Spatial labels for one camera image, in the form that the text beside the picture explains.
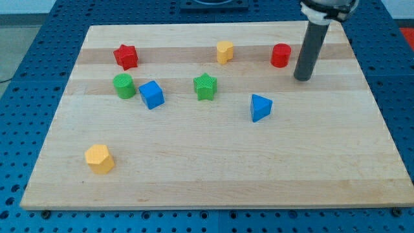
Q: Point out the wooden board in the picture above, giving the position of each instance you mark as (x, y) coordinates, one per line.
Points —
(324, 145)

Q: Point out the red star block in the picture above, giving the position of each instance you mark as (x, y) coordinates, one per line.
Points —
(126, 56)

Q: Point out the green cylinder block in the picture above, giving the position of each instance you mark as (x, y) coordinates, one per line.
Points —
(124, 86)

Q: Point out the blue triangle block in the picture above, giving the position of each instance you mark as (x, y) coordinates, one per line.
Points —
(260, 107)

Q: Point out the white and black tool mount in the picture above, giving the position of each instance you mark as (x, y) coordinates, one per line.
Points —
(322, 12)

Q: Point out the yellow hexagon block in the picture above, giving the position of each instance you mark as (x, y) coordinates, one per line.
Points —
(99, 159)

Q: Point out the red cylinder block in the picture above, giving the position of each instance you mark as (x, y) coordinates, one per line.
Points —
(280, 55)

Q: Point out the green star block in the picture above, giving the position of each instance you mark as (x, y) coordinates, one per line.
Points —
(205, 86)

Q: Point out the yellow heart block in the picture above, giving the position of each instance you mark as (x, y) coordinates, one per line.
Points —
(224, 51)

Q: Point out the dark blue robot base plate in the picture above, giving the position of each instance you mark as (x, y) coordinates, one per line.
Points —
(193, 5)

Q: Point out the blue cube block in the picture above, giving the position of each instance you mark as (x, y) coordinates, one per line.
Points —
(152, 94)

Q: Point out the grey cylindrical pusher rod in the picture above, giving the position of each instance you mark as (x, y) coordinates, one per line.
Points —
(310, 50)

